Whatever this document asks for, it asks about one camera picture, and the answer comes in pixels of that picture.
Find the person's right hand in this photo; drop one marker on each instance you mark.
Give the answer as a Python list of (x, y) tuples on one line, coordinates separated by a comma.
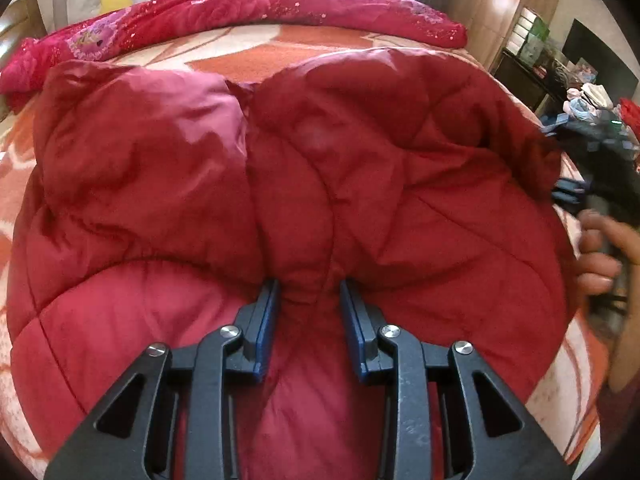
[(595, 260)]

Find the orange and white blanket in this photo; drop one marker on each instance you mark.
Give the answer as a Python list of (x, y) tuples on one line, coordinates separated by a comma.
[(260, 60)]

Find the stack of green white boxes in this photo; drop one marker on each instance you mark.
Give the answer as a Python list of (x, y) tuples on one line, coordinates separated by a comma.
[(530, 35)]

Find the red floral quilt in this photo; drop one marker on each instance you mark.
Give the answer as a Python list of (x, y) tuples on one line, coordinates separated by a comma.
[(200, 15)]

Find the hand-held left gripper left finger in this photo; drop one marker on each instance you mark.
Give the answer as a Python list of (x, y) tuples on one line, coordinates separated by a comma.
[(265, 330)]

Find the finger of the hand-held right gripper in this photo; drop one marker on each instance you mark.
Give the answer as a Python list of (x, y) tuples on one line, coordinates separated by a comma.
[(567, 191), (554, 124)]

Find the wooden headboard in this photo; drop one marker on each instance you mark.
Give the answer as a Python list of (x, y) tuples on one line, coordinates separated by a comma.
[(15, 20)]

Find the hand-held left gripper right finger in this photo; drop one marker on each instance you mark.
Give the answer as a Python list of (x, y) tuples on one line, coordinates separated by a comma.
[(352, 330)]

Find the black television screen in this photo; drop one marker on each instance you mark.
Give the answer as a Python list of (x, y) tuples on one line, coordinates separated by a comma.
[(595, 50)]

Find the dark cabinet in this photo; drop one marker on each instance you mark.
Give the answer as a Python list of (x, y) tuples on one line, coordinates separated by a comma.
[(520, 85)]

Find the yellow plush toy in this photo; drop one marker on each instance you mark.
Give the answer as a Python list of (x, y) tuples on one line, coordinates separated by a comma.
[(116, 2)]

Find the pile of mixed clothes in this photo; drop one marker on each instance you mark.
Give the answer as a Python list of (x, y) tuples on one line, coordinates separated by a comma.
[(595, 97)]

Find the red quilted puffer coat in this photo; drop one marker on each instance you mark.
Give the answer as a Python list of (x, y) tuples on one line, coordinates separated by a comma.
[(400, 185)]

